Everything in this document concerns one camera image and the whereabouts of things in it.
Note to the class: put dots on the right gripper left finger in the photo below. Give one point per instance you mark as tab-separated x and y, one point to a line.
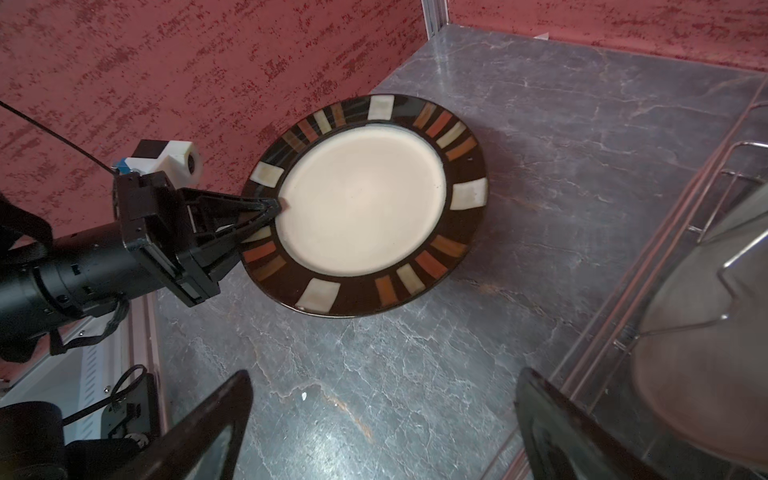
205	444

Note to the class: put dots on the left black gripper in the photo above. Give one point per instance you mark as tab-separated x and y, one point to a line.
155	230

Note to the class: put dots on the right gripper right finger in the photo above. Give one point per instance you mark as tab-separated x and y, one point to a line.
576	438

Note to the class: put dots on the white lined glass plate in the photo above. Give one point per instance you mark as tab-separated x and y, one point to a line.
700	361

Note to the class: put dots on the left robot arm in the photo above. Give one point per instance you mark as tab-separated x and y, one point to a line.
47	283

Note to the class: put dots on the left corner aluminium profile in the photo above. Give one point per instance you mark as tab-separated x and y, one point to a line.
436	16

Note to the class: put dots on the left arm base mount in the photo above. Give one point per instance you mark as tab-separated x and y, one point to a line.
137	413

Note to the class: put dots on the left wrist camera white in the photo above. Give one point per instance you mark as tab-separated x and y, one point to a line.
179	160

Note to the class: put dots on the metal wire dish rack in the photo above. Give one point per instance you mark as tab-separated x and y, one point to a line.
596	373

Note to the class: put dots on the white slotted cable duct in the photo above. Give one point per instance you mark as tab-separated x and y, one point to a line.
71	381

